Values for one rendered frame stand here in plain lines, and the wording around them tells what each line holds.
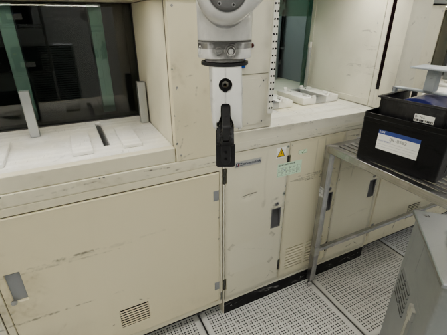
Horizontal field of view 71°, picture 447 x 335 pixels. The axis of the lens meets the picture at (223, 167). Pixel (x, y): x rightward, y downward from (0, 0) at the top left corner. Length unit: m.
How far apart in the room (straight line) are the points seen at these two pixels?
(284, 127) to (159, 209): 0.54
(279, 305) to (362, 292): 0.43
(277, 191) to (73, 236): 0.77
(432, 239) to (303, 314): 0.88
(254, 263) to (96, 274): 0.67
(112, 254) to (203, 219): 0.34
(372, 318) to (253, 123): 1.06
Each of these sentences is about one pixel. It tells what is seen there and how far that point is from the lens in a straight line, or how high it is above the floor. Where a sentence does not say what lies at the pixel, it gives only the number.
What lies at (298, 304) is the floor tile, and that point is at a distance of 1.66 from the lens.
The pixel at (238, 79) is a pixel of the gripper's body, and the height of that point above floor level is 1.14.
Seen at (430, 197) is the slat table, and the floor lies 0.75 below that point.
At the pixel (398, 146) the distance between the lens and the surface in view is 1.19.
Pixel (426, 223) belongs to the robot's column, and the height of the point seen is 0.76.
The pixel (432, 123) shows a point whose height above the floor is 0.93.
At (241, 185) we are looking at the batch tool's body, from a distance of 1.19.
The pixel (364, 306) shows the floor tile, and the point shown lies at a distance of 1.75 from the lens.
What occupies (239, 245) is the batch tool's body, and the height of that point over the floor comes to 0.37.
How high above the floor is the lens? 1.22
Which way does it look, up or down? 25 degrees down
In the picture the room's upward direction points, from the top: straight up
